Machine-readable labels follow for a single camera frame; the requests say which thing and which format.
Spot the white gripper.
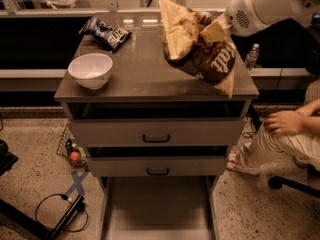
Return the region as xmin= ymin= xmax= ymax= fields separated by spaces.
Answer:
xmin=200 ymin=0 xmax=267 ymax=44

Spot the brown sea salt chip bag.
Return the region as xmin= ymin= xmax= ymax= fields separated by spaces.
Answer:
xmin=159 ymin=0 xmax=236 ymax=98

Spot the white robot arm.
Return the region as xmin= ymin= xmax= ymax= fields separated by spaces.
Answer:
xmin=201 ymin=0 xmax=320 ymax=42

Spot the blue chip bag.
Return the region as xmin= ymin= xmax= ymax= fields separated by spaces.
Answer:
xmin=79 ymin=17 xmax=131 ymax=52

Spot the grey drawer cabinet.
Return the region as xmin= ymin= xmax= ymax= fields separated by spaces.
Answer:
xmin=53 ymin=11 xmax=260 ymax=240

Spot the top grey drawer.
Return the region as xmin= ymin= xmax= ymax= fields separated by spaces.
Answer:
xmin=69 ymin=119 xmax=245 ymax=147

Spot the grey drawer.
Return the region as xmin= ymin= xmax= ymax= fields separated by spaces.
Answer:
xmin=69 ymin=119 xmax=245 ymax=147
xmin=86 ymin=146 xmax=227 ymax=177
xmin=97 ymin=176 xmax=219 ymax=240

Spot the middle grey drawer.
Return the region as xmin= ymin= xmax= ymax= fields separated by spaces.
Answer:
xmin=86 ymin=146 xmax=227 ymax=177

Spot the bottom grey drawer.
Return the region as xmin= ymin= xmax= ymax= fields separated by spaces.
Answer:
xmin=97 ymin=176 xmax=219 ymax=240

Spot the person's hand on knee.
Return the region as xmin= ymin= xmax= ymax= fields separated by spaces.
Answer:
xmin=263 ymin=111 xmax=304 ymax=134

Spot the person's second hand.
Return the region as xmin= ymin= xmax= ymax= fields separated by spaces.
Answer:
xmin=296 ymin=99 xmax=320 ymax=117

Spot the clear water bottle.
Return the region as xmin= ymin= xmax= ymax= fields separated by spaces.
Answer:
xmin=244 ymin=43 xmax=260 ymax=71

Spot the white bowl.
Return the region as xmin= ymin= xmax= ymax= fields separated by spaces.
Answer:
xmin=68 ymin=53 xmax=113 ymax=90

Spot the seated person in beige trousers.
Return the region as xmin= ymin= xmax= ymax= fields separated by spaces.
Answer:
xmin=234 ymin=80 xmax=320 ymax=171

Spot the white red sneaker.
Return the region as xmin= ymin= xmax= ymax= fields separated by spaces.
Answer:
xmin=226 ymin=152 xmax=260 ymax=176

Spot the black office chair base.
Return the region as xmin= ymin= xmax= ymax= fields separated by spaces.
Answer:
xmin=268 ymin=165 xmax=320 ymax=198

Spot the blue tape cross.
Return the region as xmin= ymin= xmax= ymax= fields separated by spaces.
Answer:
xmin=65 ymin=170 xmax=89 ymax=197

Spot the black table leg base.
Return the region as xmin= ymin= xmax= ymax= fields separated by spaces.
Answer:
xmin=0 ymin=195 xmax=84 ymax=240

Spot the wire basket with items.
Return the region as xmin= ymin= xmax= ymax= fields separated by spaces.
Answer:
xmin=56 ymin=125 xmax=87 ymax=168

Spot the black cable on floor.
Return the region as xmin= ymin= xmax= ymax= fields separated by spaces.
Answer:
xmin=34 ymin=193 xmax=90 ymax=234

